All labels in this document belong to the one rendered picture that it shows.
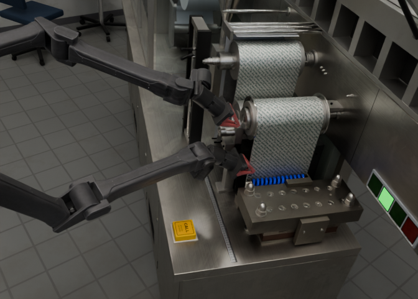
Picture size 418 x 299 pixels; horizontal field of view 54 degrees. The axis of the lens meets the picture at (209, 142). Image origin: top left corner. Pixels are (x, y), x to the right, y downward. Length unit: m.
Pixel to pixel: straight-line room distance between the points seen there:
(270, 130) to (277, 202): 0.25
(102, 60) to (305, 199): 0.80
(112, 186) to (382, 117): 0.80
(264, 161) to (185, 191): 0.34
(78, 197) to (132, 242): 1.47
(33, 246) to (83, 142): 1.00
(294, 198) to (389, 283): 1.40
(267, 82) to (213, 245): 0.62
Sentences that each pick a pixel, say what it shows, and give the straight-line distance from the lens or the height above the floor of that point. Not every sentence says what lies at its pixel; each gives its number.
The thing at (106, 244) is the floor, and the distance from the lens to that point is 2.57.
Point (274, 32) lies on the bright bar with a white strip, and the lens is 1.53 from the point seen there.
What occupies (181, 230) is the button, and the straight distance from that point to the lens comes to 1.41.
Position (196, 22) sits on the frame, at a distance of 1.56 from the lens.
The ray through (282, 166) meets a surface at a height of 1.07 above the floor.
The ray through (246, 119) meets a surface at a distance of 1.35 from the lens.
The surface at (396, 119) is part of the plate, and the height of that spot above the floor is 1.40.
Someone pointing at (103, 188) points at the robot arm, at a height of 1.22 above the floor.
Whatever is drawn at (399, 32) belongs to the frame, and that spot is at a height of 1.61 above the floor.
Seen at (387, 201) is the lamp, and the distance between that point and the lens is 1.32.
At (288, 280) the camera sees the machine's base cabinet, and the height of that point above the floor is 0.77.
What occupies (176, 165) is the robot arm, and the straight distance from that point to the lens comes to 1.22.
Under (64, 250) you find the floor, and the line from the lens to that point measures 2.59.
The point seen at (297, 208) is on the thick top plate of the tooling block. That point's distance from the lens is 1.41.
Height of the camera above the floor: 2.00
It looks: 37 degrees down
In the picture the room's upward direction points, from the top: 7 degrees clockwise
